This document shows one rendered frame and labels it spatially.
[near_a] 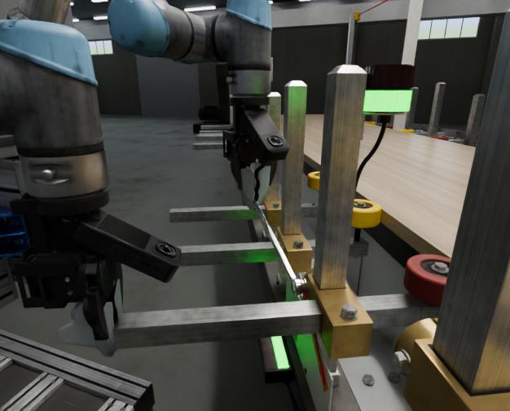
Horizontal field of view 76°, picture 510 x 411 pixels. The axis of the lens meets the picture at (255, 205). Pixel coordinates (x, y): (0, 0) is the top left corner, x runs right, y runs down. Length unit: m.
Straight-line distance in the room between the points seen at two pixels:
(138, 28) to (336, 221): 0.36
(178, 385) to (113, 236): 1.22
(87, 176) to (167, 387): 1.27
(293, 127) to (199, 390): 1.15
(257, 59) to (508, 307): 0.49
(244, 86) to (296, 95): 0.10
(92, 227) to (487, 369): 0.33
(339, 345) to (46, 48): 0.41
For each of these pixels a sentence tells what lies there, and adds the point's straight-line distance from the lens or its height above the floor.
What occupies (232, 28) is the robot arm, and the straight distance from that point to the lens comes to 0.60.
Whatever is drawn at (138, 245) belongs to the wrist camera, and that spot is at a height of 0.97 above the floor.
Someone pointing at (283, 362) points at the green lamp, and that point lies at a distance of 0.60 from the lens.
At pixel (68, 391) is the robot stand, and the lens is 1.36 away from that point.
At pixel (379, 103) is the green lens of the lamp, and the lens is 0.40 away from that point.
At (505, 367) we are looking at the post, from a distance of 0.23.
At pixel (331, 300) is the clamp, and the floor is 0.87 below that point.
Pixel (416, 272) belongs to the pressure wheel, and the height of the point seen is 0.91.
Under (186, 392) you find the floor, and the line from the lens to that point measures 1.51.
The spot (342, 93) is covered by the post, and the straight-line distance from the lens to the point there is 0.39.
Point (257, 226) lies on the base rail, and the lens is 1.09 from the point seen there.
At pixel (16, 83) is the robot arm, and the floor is 1.13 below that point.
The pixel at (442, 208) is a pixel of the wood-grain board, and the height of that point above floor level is 0.90.
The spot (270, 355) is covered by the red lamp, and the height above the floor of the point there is 0.70.
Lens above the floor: 1.12
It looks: 19 degrees down
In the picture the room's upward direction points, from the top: straight up
